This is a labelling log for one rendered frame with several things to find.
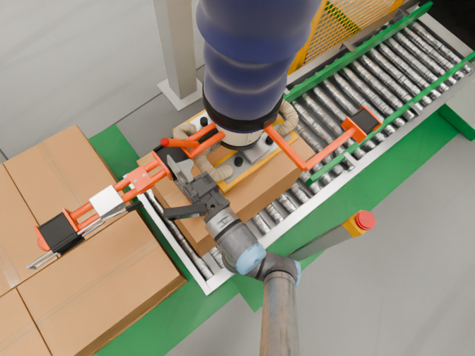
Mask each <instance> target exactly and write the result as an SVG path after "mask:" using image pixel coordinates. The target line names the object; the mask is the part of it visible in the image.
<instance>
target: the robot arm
mask: <svg viewBox="0 0 475 356"><path fill-rule="evenodd" d="M167 160H168V165H169V166H170V168H171V169H172V171H173V172H174V173H175V175H176V177H177V179H176V180H175V181H174V180H173V181H174V183H175V184H176V185H177V187H178V188H179V190H180V191H181V192H182V193H183V194H184V195H185V197H186V198H187V200H188V201H189V202H190V203H191V205H188V206H180V207H174V208H165V209H163V217H164V218H165V221H174V220H180V219H185V218H193V217H199V216H204V215H206V213H207V215H206V217H205V218H204V222H205V223H206V225H205V229H206V230H207V232H208V233H209V234H210V235H211V237H212V238H213V239H214V241H215V242H216V243H217V245H218V246H219V247H220V248H221V250H222V254H221V261H222V264H223V266H224V268H225V269H226V270H227V271H229V272H230V273H234V274H238V273H240V274H241V275H246V276H249V277H251V278H254V279H257V280H260V281H263V282H264V299H263V310H262V329H261V339H260V349H259V356H300V354H299V343H298V322H297V311H296V300H295V290H296V289H297V288H298V286H299V283H300V279H301V265H300V263H299V262H298V261H296V260H293V259H292V258H290V257H285V256H282V255H279V254H275V253H273V252H270V251H267V250H265V249H264V247H263V246H262V244H260V243H259V242H258V241H257V239H256V238H255V237H254V235H253V234H252V233H251V232H250V231H249V230H248V229H247V227H246V226H245V224H244V223H243V222H242V221H241V219H239V217H238V216H237V215H236V214H235V212H234V211H233V210H232V208H231V207H229V206H230V201H229V200H228V199H225V197H224V196H223V195H222V193H221V192H220V191H219V189H220V188H219V186H218V185H217V183H216V182H215V181H214V180H213V178H212V177H211V176H210V175H209V173H208V172H207V171H205V172H203V173H202V174H198V175H197V176H196V177H193V176H192V173H191V169H192V167H193V166H194V162H193V160H191V159H188V160H183V161H181V162H177V163H175V161H174V160H173V159H172V158H171V157H170V156H169V155H167ZM185 177H186V178H185ZM212 208H214V209H212ZM206 211H207V212H206Z"/></svg>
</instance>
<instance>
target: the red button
mask: <svg viewBox="0 0 475 356"><path fill-rule="evenodd" d="M355 221H356V224H357V226H359V228H360V229H362V230H370V229H372V228H374V226H375V217H374V215H373V214H372V213H371V212H369V211H367V210H362V211H360V212H359V213H357V214H356V217H355Z"/></svg>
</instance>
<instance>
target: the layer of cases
mask: <svg viewBox="0 0 475 356"><path fill-rule="evenodd" d="M117 183H118V181H117V179H116V178H115V176H114V175H113V173H112V172H111V171H110V169H109V167H108V166H107V165H106V163H105V162H104V160H103V159H102V158H101V156H100V155H99V153H98V152H97V150H96V149H95V148H94V147H93V146H92V144H91V143H90V141H89V140H88V139H87V138H86V136H85V135H84V134H83V132H82V131H81V130H80V129H79V127H78V126H77V125H76V124H74V125H73V126H70V127H69V128H67V129H65V130H63V131H61V132H59V133H58V134H56V135H54V136H52V137H50V138H48V139H47V140H45V141H43V142H41V143H38V144H37V145H36V146H33V147H32V148H29V149H28V150H26V151H24V152H22V153H20V154H18V155H17V156H15V157H13V158H11V159H9V160H7V161H6V162H4V164H0V356H89V355H90V354H91V353H92V352H94V351H95V350H97V349H98V348H99V347H100V346H101V345H103V344H104V343H106V342H107V341H108V340H109V339H111V338H112V337H113V336H115V335H116V334H117V333H119V332H120V331H121V330H122V329H123V328H125V327H126V326H128V325H129V324H130V323H131V322H132V321H134V320H135V319H137V318H138V317H139V316H140V315H142V314H143V313H144V312H145V311H147V310H148V309H150V308H151V307H152V306H153V305H154V304H156V303H157V302H158V301H160V300H161V299H162V298H164V296H166V295H167V294H169V293H170V292H172V291H173V290H174V289H175V288H176V287H178V286H179V285H180V284H182V283H183V282H184V281H185V280H186V278H185V277H184V276H183V274H182V273H181V271H180V270H179V268H178V267H177V266H176V264H175V262H174V261H173V260H172V259H171V257H170V255H169V254H168V253H167V251H166V250H165V248H164V247H163V245H162V244H161V243H160V241H159V240H158V238H157V237H156V235H155V234H154V232H153V231H152V229H151V228H150V227H149V226H148V224H147V222H146V221H145V220H144V218H143V216H142V215H141V214H140V212H139V211H138V209H136V210H133V211H132V212H130V213H129V212H128V211H127V212H125V213H122V214H120V215H117V216H115V217H113V218H110V219H108V220H105V223H104V224H102V225H101V226H100V227H98V228H96V229H95V230H93V231H92V232H90V233H89V234H88V235H86V236H85V237H84V238H85V240H84V241H83V242H81V243H80V244H78V245H77V246H75V247H74V248H73V249H71V250H70V251H68V252H66V253H65V254H64V255H62V256H61V255H60V254H58V255H56V256H55V257H54V258H52V259H50V260H49V261H48V262H46V263H44V264H43V265H41V266H40V267H39V268H38V269H37V270H33V269H30V268H29V269H27V268H26V266H27V265H29V264H31V263H32V262H33V261H35V260H37V259H38V258H40V257H41V256H43V255H44V254H46V253H47V252H46V251H43V250H41V248H39V246H38V244H37V238H38V235H37V233H36V231H35V230H34V227H35V226H37V227H39V226H41V225H42V224H44V223H45V222H47V221H48V220H50V219H52V218H53V217H54V216H56V215H58V214H60V213H61V212H62V209H63V208H65V209H66V210H68V211H69V212H71V213H72V212H74V211H75V210H76V209H78V208H80V207H81V206H82V205H84V204H86V203H87V202H89V199H90V198H91V197H93V196H94V195H96V194H98V193H99V192H101V191H102V190H104V189H106V188H107V187H108V186H110V185H113V186H114V185H115V184H117Z"/></svg>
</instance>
